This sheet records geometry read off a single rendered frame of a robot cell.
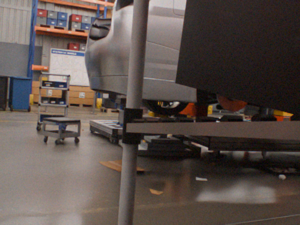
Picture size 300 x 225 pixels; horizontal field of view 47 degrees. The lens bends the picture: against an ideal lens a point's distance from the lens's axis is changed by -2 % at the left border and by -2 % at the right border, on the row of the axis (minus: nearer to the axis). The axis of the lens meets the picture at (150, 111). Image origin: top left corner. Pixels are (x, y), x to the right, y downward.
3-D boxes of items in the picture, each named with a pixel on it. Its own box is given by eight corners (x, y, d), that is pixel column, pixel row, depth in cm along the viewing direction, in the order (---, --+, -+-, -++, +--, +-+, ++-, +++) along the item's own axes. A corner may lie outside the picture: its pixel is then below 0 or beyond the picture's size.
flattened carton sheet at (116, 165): (125, 175, 331) (125, 171, 331) (97, 163, 375) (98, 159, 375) (151, 172, 349) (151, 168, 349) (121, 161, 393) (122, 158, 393)
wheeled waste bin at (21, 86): (10, 111, 949) (13, 75, 943) (7, 109, 1003) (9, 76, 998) (30, 112, 978) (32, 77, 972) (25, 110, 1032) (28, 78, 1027)
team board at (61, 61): (46, 112, 997) (50, 44, 987) (43, 111, 1042) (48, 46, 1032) (96, 115, 1062) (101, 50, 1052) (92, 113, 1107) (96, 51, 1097)
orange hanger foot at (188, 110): (196, 116, 460) (198, 90, 458) (180, 113, 510) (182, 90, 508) (207, 117, 465) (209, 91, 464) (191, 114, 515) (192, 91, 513)
